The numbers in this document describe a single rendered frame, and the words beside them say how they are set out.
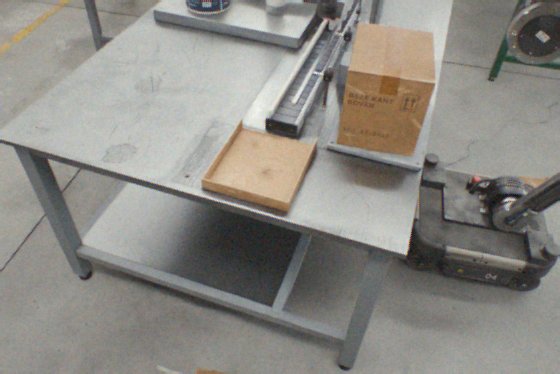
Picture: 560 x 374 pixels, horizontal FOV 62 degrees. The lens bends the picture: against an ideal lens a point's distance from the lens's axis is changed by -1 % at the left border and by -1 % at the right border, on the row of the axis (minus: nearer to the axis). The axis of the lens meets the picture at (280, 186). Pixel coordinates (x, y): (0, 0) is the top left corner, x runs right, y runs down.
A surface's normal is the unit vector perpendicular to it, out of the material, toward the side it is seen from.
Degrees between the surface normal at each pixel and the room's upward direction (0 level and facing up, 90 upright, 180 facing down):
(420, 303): 0
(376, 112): 90
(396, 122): 90
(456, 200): 0
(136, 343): 0
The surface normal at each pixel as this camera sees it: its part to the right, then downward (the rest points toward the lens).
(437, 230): 0.04, -0.70
